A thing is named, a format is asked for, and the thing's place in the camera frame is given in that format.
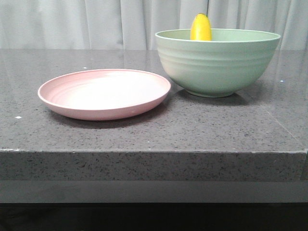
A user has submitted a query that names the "yellow banana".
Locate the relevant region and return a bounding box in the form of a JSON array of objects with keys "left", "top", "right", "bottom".
[{"left": 190, "top": 13, "right": 212, "bottom": 41}]

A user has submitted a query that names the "green bowl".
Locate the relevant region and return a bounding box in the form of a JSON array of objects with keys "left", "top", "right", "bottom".
[{"left": 155, "top": 28, "right": 281, "bottom": 98}]

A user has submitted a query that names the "white curtain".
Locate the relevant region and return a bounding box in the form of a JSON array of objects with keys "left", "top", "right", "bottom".
[{"left": 0, "top": 0, "right": 308, "bottom": 50}]

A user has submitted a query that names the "pink plate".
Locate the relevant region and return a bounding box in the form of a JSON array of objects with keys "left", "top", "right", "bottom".
[{"left": 38, "top": 69, "right": 171, "bottom": 121}]

